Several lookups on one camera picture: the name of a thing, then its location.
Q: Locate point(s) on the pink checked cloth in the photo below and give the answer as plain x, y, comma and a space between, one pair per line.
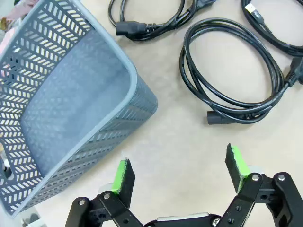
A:
23, 7

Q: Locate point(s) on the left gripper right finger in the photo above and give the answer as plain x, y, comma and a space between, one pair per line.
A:
239, 170

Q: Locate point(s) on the blue-grey plastic lattice basket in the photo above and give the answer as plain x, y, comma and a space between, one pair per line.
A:
71, 94

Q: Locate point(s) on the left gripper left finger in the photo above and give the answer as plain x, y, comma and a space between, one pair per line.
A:
124, 182

